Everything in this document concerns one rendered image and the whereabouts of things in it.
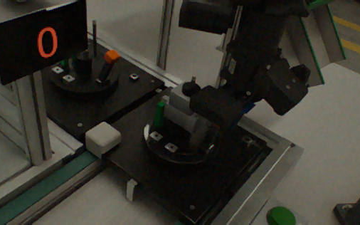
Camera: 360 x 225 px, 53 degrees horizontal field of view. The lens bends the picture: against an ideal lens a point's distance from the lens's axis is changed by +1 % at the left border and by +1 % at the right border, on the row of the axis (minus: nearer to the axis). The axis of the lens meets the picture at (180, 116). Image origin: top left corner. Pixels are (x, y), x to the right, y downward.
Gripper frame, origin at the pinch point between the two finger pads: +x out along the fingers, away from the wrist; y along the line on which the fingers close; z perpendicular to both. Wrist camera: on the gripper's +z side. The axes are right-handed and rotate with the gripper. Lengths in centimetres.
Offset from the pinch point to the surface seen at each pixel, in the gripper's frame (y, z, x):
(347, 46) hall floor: 286, -24, 110
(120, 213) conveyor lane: -15.7, -7.9, 17.8
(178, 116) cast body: -2.3, -8.4, 5.0
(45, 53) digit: -19.5, -17.3, -9.7
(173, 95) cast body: -2.3, -10.0, 1.5
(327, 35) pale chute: 48.1, -0.8, 4.6
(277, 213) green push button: -1.8, 12.3, 12.4
